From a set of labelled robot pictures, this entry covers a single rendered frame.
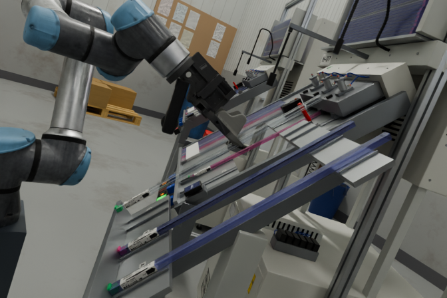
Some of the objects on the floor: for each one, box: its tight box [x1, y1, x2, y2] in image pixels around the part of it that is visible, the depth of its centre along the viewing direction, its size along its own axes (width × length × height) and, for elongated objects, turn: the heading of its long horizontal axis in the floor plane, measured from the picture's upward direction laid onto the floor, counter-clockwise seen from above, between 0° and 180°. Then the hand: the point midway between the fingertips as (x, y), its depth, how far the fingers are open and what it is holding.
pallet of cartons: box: [54, 77, 142, 126], centre depth 515 cm, size 114×78×42 cm
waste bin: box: [308, 183, 350, 220], centre depth 404 cm, size 42×38×49 cm
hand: (235, 143), depth 75 cm, fingers closed, pressing on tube
